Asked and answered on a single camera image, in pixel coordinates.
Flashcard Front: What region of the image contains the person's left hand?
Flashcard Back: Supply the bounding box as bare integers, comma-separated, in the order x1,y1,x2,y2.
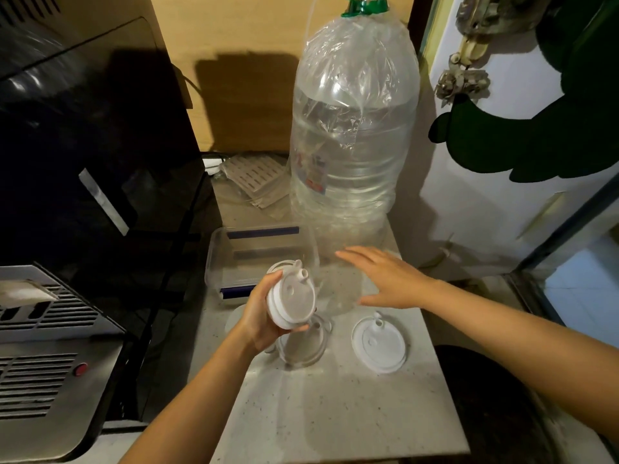
235,270,310,355

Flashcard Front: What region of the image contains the person's right hand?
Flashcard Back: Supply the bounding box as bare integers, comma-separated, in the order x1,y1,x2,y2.
335,245,438,310

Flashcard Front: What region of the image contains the white spouted lid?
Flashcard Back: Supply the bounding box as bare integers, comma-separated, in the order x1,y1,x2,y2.
266,259,318,330
351,311,409,374

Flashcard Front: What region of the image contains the person's right forearm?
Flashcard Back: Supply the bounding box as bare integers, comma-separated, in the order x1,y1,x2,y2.
428,279,619,442

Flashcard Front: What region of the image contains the person's left forearm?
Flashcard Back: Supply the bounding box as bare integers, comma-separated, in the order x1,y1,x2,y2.
118,331,254,464

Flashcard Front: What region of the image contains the clear plastic cup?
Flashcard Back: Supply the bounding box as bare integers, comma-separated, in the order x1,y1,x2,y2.
275,314,334,371

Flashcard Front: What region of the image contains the clear container with blue clips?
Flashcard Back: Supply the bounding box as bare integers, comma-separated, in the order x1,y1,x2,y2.
204,224,321,306

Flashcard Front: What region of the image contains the white perforated tray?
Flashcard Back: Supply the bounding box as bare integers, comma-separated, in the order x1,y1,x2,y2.
220,154,291,209

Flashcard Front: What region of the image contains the large clear water bottle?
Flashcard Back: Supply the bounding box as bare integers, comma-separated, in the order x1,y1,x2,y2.
288,12,421,266

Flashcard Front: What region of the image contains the silver vented appliance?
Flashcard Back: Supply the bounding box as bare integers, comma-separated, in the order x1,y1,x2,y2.
0,264,129,464

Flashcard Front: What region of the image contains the black glossy appliance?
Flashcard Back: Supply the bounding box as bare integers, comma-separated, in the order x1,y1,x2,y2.
0,0,224,423

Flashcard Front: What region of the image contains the hanging metal ornament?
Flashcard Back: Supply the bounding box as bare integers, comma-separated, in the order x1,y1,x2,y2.
434,0,555,108

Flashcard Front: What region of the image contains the green bottle cap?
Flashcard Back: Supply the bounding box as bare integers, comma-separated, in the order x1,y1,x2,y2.
330,0,390,19

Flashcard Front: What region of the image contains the green wall sticker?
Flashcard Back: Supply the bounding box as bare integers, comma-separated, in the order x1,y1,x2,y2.
428,0,619,184

